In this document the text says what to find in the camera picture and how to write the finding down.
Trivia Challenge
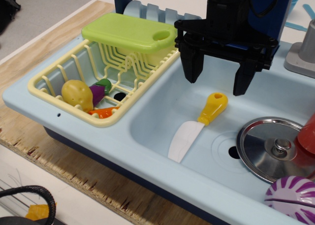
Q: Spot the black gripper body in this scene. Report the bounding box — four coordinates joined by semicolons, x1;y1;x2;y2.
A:
174;0;278;70

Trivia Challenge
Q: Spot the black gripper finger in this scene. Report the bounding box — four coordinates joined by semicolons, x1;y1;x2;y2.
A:
180;47;204;83
233;60;256;96

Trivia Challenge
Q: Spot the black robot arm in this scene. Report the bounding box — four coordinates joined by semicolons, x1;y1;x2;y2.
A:
174;0;279;96

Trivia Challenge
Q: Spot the green plastic cutting board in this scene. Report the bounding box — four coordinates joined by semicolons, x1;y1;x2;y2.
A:
81;13;177;54

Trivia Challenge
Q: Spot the wooden board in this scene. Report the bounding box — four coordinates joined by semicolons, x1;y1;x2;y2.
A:
0;0;205;225

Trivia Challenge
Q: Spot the dark blue sink backsplash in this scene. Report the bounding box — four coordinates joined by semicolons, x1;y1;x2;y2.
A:
113;0;296;58

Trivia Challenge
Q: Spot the grey toy faucet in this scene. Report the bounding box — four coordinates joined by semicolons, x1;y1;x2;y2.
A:
284;20;315;78

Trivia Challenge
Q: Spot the steel pot lid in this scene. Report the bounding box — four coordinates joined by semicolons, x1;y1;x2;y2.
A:
236;117;315;183

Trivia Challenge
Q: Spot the blue plastic cup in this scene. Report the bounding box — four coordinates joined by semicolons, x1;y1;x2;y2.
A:
288;0;299;15

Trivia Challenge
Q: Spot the light blue toy sink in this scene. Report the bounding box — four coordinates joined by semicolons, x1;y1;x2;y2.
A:
2;37;315;225

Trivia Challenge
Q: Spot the light blue plastic spoon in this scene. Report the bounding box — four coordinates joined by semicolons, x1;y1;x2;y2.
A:
285;4;315;32

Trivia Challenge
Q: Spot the purple toy eggplant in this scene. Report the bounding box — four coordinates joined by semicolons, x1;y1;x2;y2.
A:
90;79;112;106

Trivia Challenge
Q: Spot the cream dish drying rack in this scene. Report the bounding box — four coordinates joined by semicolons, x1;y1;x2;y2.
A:
28;40;180;128

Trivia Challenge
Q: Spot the red plastic cup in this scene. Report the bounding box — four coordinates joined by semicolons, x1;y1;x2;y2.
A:
294;114;315;167

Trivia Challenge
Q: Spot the orange toy carrot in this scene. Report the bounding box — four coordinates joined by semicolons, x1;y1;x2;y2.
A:
88;107;119;119

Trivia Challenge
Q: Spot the yellow toy potato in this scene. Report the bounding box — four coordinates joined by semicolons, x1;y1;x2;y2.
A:
62;80;94;112

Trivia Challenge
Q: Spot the purple white striped ball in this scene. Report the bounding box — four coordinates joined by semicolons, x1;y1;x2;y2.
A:
264;176;315;225

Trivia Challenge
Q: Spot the black bag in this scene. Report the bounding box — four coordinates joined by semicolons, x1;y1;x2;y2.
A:
0;0;21;34

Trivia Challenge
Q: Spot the yellow tape piece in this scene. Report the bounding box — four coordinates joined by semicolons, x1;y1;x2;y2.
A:
25;204;49;221

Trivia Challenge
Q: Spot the black braided cable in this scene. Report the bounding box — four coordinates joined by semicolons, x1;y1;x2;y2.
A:
0;185;57;225

